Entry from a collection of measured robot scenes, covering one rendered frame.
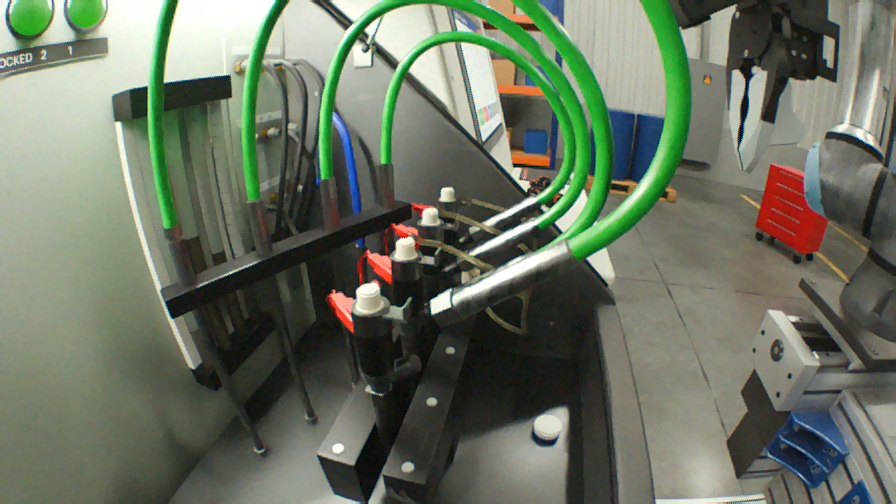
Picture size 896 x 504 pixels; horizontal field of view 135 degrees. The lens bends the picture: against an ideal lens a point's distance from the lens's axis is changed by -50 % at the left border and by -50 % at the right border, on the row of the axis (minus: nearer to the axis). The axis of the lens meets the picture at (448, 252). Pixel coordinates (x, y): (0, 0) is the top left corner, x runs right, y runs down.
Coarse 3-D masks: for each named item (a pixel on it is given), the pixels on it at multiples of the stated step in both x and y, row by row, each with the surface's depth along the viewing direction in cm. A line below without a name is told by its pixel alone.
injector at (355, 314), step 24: (360, 312) 25; (384, 312) 25; (360, 336) 25; (384, 336) 26; (360, 360) 27; (384, 360) 27; (408, 360) 27; (384, 384) 28; (384, 408) 29; (384, 432) 31; (384, 456) 33
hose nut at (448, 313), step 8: (440, 296) 24; (448, 296) 23; (432, 304) 24; (440, 304) 24; (448, 304) 23; (432, 312) 24; (440, 312) 23; (448, 312) 23; (456, 312) 23; (440, 320) 24; (448, 320) 23; (456, 320) 23
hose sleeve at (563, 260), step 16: (560, 240) 21; (528, 256) 22; (544, 256) 21; (560, 256) 20; (496, 272) 22; (512, 272) 21; (528, 272) 21; (544, 272) 21; (560, 272) 20; (464, 288) 23; (480, 288) 22; (496, 288) 22; (512, 288) 21; (528, 288) 22; (464, 304) 23; (480, 304) 22
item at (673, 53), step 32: (640, 0) 14; (160, 32) 19; (672, 32) 14; (160, 64) 21; (672, 64) 15; (160, 96) 22; (672, 96) 15; (160, 128) 24; (672, 128) 16; (160, 160) 25; (672, 160) 16; (160, 192) 26; (640, 192) 18; (608, 224) 19; (576, 256) 20
